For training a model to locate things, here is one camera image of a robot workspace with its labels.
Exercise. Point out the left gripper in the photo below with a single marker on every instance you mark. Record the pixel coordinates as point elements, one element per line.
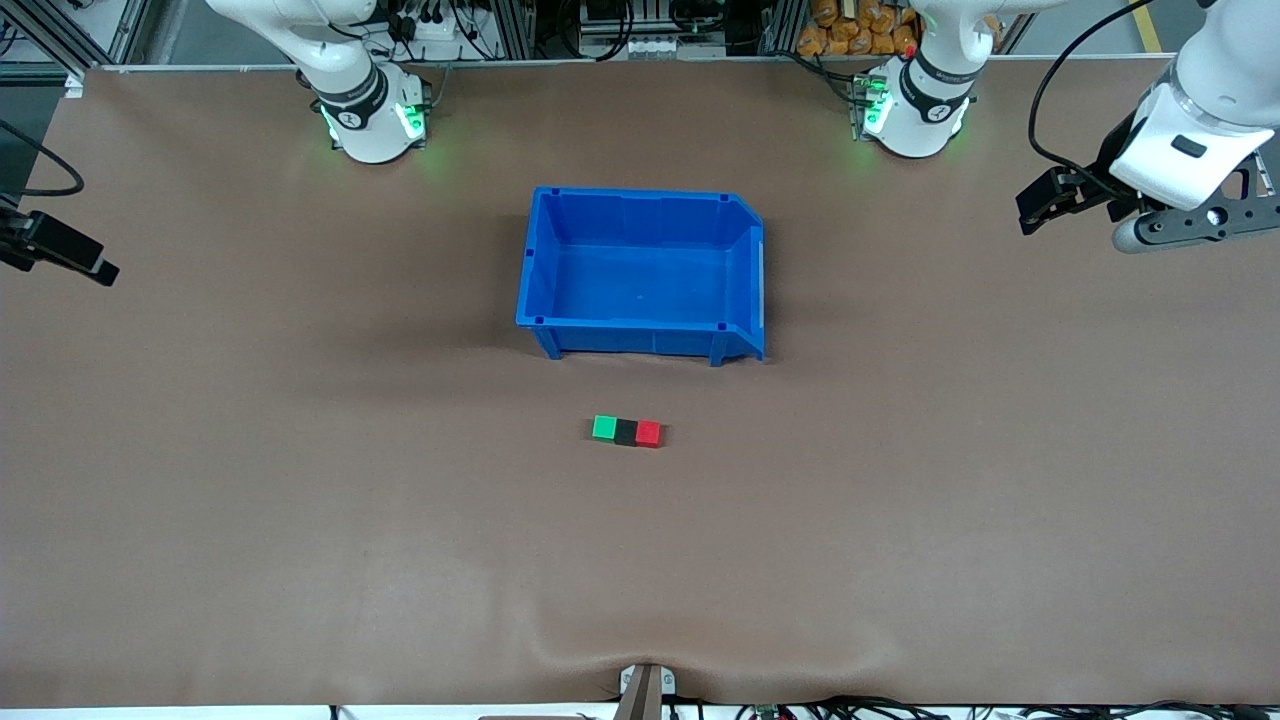
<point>1108,160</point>

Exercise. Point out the red cube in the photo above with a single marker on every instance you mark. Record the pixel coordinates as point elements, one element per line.
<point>649,434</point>

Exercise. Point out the green cube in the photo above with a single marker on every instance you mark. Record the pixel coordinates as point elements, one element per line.
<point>604,428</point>

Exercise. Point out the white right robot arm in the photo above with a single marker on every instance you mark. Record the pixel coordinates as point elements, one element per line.
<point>365,120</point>

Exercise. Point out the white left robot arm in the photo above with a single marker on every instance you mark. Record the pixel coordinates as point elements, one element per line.
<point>930,110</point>

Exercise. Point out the black cube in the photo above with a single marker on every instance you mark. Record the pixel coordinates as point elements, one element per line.
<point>626,432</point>

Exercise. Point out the orange snack bag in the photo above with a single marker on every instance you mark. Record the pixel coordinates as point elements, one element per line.
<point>850,30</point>

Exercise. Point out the brown table mat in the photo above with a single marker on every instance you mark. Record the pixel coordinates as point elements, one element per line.
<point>300,560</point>

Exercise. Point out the white power strip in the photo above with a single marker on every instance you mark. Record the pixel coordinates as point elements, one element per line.
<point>440,30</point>

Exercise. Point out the blue plastic storage bin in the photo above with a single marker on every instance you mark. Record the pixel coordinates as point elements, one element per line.
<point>640,280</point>

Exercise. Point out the white connector block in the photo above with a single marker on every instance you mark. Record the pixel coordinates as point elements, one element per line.
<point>655,47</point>

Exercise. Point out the metal table edge clamp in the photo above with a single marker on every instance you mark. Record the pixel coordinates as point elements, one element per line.
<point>645,690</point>

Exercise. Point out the aluminium frame post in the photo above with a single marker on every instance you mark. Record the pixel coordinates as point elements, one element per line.
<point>515,28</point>
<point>780,25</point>

